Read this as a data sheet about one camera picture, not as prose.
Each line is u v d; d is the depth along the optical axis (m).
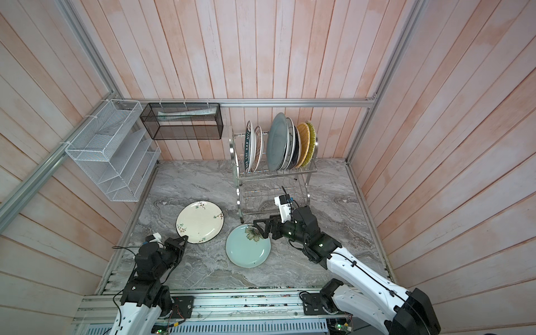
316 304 0.73
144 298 0.56
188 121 1.04
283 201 0.67
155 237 0.75
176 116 0.89
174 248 0.72
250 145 0.83
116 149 0.73
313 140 0.71
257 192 1.03
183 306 0.74
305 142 0.71
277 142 0.83
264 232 0.66
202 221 0.87
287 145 0.69
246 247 0.89
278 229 0.66
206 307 0.75
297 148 0.69
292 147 0.69
